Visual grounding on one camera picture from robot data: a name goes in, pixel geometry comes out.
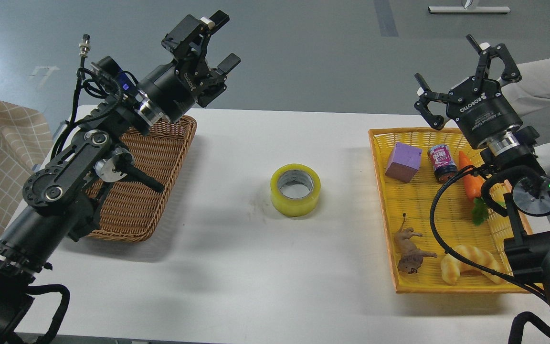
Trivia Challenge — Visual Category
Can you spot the small purple drink can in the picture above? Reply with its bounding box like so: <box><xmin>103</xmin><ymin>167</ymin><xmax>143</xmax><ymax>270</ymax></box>
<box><xmin>428</xmin><ymin>144</ymin><xmax>458</xmax><ymax>183</ymax></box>

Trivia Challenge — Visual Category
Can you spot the white metal stand base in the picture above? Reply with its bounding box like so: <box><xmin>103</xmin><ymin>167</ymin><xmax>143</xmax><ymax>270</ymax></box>
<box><xmin>428</xmin><ymin>0</ymin><xmax>511</xmax><ymax>14</ymax></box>

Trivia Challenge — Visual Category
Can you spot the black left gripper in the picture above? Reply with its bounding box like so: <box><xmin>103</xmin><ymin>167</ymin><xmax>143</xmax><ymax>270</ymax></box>
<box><xmin>138</xmin><ymin>11</ymin><xmax>242</xmax><ymax>122</ymax></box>

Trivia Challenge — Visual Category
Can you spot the brown toy lion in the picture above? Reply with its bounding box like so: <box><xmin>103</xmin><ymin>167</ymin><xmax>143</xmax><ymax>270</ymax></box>
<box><xmin>394</xmin><ymin>213</ymin><xmax>437</xmax><ymax>275</ymax></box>

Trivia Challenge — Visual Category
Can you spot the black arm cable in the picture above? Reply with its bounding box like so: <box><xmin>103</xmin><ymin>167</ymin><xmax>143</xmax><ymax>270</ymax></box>
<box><xmin>429</xmin><ymin>165</ymin><xmax>550</xmax><ymax>292</ymax></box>
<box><xmin>12</xmin><ymin>284</ymin><xmax>71</xmax><ymax>344</ymax></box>

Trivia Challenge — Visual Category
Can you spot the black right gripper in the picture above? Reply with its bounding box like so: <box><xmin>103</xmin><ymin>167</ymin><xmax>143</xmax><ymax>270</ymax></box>
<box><xmin>414</xmin><ymin>33</ymin><xmax>524</xmax><ymax>150</ymax></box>

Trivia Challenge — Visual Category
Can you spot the toy croissant bread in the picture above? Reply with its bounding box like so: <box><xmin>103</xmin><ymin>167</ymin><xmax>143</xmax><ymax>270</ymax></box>
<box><xmin>441</xmin><ymin>244</ymin><xmax>507</xmax><ymax>286</ymax></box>

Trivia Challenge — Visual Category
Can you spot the yellow tape roll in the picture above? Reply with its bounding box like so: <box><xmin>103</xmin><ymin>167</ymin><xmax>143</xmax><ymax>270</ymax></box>
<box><xmin>269</xmin><ymin>163</ymin><xmax>321</xmax><ymax>217</ymax></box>

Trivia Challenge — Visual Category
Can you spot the purple foam cube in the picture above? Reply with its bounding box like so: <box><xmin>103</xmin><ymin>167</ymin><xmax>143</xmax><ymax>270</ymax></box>
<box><xmin>384</xmin><ymin>142</ymin><xmax>422</xmax><ymax>183</ymax></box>

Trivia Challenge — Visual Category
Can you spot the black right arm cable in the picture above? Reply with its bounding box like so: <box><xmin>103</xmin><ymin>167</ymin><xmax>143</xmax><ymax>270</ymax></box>
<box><xmin>429</xmin><ymin>165</ymin><xmax>550</xmax><ymax>292</ymax></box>

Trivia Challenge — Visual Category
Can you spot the yellow plastic basket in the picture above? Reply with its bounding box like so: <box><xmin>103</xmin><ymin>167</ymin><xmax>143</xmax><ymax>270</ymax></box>
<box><xmin>368</xmin><ymin>127</ymin><xmax>523</xmax><ymax>294</ymax></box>

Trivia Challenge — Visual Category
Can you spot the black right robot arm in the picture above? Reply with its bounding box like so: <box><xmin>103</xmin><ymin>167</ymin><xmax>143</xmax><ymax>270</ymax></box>
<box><xmin>415</xmin><ymin>34</ymin><xmax>550</xmax><ymax>344</ymax></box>

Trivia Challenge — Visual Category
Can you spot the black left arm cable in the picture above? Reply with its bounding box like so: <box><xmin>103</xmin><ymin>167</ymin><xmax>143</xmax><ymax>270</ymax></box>
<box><xmin>12</xmin><ymin>284</ymin><xmax>71</xmax><ymax>344</ymax></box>

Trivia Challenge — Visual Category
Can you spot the orange toy carrot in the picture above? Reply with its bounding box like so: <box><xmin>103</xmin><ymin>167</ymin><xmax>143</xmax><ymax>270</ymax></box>
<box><xmin>458</xmin><ymin>151</ymin><xmax>506</xmax><ymax>226</ymax></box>

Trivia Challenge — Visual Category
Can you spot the brown wicker basket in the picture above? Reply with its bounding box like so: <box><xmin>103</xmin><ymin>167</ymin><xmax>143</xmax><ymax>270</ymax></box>
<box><xmin>87</xmin><ymin>115</ymin><xmax>197</xmax><ymax>243</ymax></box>

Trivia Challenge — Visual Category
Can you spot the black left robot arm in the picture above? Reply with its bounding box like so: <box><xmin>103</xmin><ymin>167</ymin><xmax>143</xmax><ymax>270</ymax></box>
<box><xmin>0</xmin><ymin>11</ymin><xmax>241</xmax><ymax>344</ymax></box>

